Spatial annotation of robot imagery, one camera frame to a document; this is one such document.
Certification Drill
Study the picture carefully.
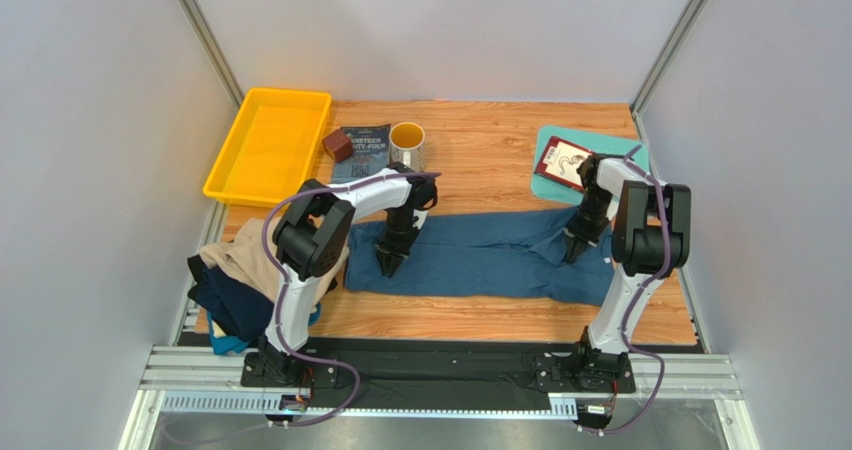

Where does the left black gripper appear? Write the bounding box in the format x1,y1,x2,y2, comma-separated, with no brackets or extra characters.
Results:
376,206,422,275

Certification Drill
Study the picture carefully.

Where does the blue t-shirt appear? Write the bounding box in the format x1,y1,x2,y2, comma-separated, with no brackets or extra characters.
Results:
344,207,614,306

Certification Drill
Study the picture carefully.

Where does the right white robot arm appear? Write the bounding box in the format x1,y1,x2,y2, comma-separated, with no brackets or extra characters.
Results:
564,154,692,369

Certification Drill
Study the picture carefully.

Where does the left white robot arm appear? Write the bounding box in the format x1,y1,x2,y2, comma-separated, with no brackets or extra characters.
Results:
258,163,438,373

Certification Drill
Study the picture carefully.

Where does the red paperback book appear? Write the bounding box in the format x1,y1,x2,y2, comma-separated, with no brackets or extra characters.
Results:
534,136,592,191

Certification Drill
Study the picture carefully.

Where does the teal cutting board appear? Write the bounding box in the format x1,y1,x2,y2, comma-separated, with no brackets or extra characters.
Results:
530,125,651,205

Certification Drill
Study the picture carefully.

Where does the white mug yellow inside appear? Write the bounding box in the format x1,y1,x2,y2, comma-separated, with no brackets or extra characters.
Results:
389,122,426,172

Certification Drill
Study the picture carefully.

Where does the blue paperback book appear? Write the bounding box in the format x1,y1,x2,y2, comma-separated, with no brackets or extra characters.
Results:
331,124,391,184

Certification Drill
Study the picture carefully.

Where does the brown wooden cube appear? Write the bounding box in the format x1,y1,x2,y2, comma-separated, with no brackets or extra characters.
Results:
322,129,355,163

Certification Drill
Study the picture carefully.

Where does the yellow plastic bin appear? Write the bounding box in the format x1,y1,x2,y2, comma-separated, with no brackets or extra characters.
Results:
202,87,332,208

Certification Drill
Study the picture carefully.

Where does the beige t-shirt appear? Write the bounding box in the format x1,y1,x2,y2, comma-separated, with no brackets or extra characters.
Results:
198,217,351,307

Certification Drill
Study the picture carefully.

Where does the black mounting base plate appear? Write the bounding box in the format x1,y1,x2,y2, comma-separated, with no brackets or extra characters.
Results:
240,337,636,411

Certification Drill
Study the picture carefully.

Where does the aluminium frame rail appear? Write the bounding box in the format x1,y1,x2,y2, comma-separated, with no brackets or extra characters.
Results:
120,337,758,449

